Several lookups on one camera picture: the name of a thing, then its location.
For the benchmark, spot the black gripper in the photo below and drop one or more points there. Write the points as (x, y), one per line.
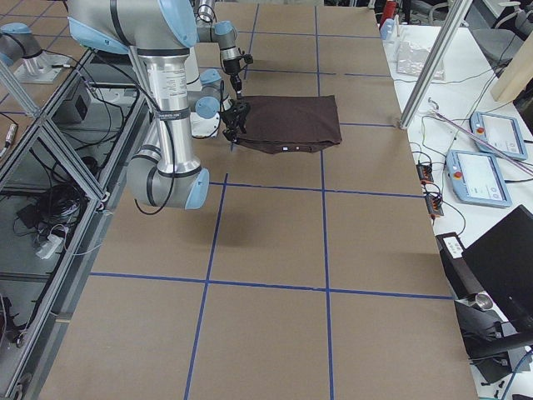
(234, 119)
(236, 82)

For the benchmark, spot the brown t-shirt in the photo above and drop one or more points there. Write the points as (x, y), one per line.
(282, 124)

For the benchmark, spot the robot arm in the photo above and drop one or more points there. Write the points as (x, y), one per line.
(224, 34)
(157, 36)

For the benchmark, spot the red cylinder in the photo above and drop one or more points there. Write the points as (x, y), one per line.
(389, 9)

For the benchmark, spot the clear plastic bag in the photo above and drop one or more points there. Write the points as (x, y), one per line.
(411, 58)

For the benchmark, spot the near blue teach pendant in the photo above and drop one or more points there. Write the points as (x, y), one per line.
(476, 179)

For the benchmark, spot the blue teach pendant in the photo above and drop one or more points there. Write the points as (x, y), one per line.
(476, 179)
(501, 132)

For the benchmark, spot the far blue teach pendant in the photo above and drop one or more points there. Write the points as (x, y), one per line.
(501, 132)

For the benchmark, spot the black box with label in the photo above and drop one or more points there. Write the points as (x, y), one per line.
(460, 277)

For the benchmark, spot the black monitor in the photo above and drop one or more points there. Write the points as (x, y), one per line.
(501, 261)

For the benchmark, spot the silver metal cup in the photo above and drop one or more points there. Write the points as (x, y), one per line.
(480, 301)

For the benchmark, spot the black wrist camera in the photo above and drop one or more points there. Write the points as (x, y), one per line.
(246, 58)

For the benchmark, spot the aluminium frame post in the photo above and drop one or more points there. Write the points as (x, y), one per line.
(455, 16)

